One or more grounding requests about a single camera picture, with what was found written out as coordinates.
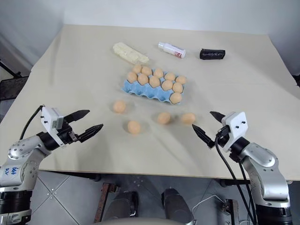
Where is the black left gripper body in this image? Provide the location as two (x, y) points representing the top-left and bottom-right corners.
(56, 121), (80, 146)

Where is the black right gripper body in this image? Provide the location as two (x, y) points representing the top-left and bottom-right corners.
(214, 125), (232, 146)

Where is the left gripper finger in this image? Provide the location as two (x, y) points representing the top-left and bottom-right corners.
(78, 123), (105, 143)
(64, 109), (91, 123)

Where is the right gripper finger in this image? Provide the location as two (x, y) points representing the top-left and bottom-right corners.
(209, 111), (227, 123)
(192, 124), (216, 149)

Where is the blue egg carton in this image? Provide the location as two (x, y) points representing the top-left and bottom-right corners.
(120, 67), (188, 105)

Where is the black table clamp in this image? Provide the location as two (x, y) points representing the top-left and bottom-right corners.
(219, 179), (235, 188)

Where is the black rectangular pouch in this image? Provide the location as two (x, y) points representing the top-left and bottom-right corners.
(199, 48), (226, 60)

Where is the dark box beside table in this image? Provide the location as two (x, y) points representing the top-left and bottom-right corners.
(0, 76), (30, 102)

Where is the dark rounded shape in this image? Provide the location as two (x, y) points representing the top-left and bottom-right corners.
(161, 187), (196, 225)

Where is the white bottle with red label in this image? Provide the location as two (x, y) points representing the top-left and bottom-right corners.
(157, 41), (187, 59)

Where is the black metal stand bar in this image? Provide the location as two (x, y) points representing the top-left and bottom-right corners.
(0, 60), (23, 78)

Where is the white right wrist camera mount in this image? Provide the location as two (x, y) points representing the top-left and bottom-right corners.
(221, 111), (249, 153)

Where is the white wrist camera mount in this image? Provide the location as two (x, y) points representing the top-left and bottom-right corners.
(221, 111), (249, 153)
(40, 106), (65, 130)

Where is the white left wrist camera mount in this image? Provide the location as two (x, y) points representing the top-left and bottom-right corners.
(40, 106), (65, 130)

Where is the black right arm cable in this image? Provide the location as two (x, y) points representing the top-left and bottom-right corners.
(236, 158), (258, 225)
(215, 136), (255, 225)

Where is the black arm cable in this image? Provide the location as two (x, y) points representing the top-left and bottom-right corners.
(19, 105), (45, 141)
(215, 136), (255, 225)
(236, 158), (258, 225)

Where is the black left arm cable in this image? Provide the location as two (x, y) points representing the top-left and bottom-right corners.
(19, 105), (45, 141)

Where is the thin white cable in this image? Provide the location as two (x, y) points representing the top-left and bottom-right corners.
(190, 194), (227, 225)

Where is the rusty metal bracket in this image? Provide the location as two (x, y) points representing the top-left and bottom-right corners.
(222, 198), (240, 225)
(93, 182), (118, 224)

